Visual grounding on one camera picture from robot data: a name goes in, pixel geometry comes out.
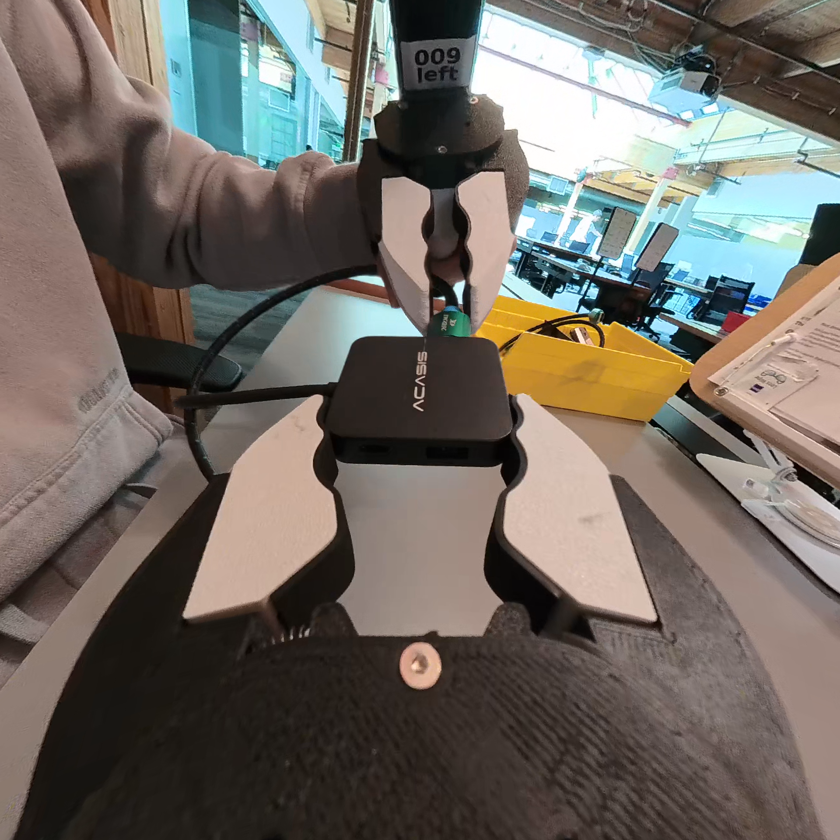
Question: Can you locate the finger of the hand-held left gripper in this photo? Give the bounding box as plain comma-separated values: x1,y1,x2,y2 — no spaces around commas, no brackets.
378,176,442,334
455,171,517,329

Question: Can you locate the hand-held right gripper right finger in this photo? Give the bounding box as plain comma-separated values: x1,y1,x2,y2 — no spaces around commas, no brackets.
484,392,660,634

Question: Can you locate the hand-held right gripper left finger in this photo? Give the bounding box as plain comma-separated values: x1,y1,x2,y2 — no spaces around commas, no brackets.
181,392,358,624

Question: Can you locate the black cable with green plug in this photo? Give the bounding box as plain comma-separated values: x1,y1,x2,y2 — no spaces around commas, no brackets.
192,262,475,481

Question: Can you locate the black hub cable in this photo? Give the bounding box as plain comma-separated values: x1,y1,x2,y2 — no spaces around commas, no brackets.
176,384,339,411

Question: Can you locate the yellow plastic bin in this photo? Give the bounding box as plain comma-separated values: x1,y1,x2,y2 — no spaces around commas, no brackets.
472,295,693,422

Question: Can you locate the black adapter hub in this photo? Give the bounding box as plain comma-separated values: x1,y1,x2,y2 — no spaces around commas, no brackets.
325,336,514,468

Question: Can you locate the person's left forearm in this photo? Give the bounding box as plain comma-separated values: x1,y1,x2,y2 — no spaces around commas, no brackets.
131,125,383,291

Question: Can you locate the beige desk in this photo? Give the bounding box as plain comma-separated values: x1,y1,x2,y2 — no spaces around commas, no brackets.
0,285,840,840

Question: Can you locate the person's left hand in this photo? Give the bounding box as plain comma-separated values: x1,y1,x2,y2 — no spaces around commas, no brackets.
425,249,466,284

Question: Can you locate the white board on stand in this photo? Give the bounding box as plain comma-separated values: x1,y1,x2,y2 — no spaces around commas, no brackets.
597,206,637,260
635,223,680,273

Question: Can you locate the black chair armrest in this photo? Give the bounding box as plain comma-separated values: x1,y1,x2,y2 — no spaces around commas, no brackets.
115,330,244,395

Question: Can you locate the white stand base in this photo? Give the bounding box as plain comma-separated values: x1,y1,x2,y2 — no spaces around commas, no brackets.
696,451,840,572

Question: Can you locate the wooden document stand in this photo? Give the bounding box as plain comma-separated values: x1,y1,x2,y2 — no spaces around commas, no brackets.
689,252,840,490

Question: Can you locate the black office chair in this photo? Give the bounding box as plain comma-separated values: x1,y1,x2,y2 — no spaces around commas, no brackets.
709,276,756,322

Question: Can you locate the ceiling projector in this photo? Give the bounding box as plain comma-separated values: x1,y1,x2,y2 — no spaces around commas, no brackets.
648,47,723,118

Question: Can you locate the printed paper sheet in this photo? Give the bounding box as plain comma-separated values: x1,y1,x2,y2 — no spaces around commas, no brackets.
709,276,840,447

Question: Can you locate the black coiled cable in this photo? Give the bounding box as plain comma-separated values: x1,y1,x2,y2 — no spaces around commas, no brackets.
499,314,606,352

